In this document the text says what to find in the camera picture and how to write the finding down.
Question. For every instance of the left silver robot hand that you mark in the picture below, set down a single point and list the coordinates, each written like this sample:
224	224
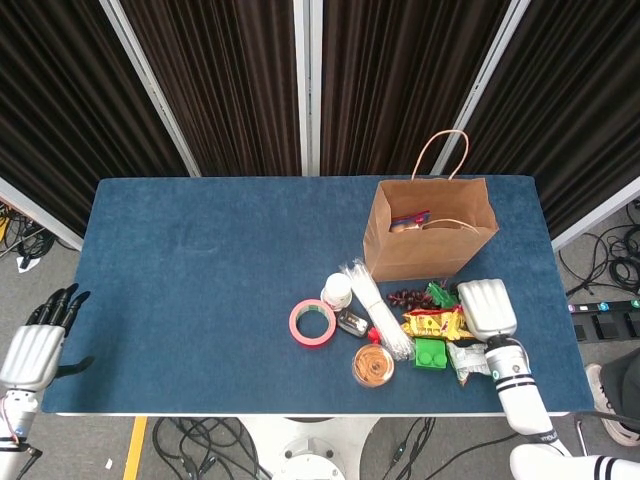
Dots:
32	357

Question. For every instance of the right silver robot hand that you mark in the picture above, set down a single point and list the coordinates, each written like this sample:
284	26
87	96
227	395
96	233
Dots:
487	310

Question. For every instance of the white wrapper packet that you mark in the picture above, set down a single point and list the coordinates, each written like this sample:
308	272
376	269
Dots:
465	357

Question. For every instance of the yellow cracker snack package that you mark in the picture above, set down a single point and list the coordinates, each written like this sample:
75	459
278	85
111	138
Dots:
435	325

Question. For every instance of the dark purple grapes bunch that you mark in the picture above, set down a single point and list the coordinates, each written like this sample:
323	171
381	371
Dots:
407	299

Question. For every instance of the blue snack packet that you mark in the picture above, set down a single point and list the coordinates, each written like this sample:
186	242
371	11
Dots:
410	219

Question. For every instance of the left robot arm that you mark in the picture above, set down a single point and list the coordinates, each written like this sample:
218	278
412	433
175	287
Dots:
12	415

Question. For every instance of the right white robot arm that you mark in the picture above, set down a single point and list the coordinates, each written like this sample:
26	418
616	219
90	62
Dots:
520	400

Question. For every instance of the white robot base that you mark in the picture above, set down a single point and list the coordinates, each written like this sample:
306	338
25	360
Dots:
310	450

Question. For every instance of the brown paper shopping bag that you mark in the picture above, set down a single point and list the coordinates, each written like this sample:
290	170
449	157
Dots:
415	255

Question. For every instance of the green toy brick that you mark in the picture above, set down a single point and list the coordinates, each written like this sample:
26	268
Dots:
429	352

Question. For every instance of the white paper scrap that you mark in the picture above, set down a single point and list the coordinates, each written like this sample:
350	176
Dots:
29	264

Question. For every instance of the small red object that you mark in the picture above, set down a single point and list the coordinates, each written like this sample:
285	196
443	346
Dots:
373	334

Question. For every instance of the black foot pedal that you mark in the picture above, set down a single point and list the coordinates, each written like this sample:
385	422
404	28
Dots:
607	327

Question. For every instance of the clear tub of rubber bands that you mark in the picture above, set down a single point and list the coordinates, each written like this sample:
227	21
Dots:
372	367

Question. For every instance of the black rectangular tin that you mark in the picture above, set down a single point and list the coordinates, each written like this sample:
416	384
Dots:
352	322

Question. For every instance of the white printed paper cup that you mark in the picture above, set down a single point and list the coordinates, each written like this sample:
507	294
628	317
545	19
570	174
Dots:
337	292

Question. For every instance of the dark trouser leg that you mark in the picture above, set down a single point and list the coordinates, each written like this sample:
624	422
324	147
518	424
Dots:
625	380

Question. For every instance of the blue velvet tablecloth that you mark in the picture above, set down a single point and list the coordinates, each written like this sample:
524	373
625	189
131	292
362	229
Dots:
200	300

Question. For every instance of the red tape roll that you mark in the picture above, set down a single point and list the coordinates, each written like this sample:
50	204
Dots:
312	342

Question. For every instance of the black pleated curtain panel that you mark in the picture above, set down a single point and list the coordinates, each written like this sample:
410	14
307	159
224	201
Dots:
390	75
225	75
575	100
60	100

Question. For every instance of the white frame post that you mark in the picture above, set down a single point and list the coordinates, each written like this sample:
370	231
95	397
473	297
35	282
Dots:
489	65
152	90
40	217
306	90
600	215

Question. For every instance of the white table frame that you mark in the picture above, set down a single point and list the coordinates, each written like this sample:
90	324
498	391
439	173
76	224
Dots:
175	415

